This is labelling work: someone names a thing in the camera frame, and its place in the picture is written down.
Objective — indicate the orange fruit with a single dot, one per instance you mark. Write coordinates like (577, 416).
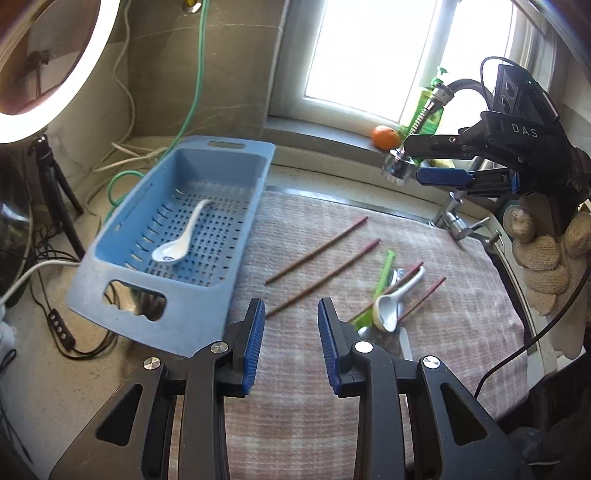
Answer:
(385, 137)

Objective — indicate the green dish soap bottle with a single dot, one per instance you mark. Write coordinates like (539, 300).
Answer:
(434, 121)

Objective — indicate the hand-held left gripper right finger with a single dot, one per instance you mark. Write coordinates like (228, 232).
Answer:
(328, 341)

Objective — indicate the window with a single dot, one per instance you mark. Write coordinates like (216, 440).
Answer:
(369, 55)

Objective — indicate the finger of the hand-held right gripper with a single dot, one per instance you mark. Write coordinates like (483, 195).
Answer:
(438, 145)
(441, 176)

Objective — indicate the brown red-tipped chopstick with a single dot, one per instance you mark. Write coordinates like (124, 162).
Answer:
(429, 290)
(411, 271)
(318, 249)
(323, 278)

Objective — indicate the person's right hand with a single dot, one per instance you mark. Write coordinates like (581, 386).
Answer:
(545, 267)

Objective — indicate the white ceramic soup spoon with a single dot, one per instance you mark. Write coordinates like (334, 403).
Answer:
(385, 314)
(168, 253)

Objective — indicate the dark cloth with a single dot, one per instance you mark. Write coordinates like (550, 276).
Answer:
(554, 438)

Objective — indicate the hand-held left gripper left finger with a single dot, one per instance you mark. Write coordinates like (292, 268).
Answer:
(254, 341)

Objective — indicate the metal spoon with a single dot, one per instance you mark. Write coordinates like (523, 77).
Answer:
(365, 332)

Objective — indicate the metal faucet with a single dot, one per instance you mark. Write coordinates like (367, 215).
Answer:
(397, 168)

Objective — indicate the green plastic spoon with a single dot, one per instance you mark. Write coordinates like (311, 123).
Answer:
(385, 272)

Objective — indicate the blue plastic drain basket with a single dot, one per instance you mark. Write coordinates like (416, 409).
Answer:
(184, 318)

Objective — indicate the white power adapter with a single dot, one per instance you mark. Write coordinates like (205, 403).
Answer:
(5, 337)

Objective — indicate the checked towel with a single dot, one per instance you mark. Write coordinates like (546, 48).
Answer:
(300, 221)

